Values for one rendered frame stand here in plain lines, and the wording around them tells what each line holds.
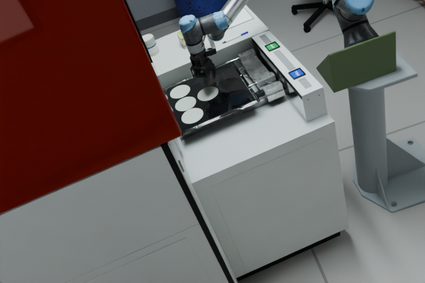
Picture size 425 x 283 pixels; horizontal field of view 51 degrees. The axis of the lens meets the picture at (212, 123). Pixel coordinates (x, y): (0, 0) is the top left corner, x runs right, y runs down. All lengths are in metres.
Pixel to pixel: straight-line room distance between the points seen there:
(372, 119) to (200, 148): 0.84
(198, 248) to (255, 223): 0.41
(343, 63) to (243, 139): 0.52
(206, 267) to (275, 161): 0.50
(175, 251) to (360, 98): 1.07
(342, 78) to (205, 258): 0.93
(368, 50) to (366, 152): 0.64
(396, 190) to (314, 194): 0.67
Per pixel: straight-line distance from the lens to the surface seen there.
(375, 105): 2.19
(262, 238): 2.19
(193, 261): 1.81
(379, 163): 2.48
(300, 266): 2.44
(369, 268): 2.41
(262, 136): 1.87
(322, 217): 2.27
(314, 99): 1.84
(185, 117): 1.97
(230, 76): 2.11
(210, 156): 1.86
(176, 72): 2.20
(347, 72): 1.97
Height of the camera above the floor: 2.09
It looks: 39 degrees down
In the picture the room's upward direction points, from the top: 21 degrees counter-clockwise
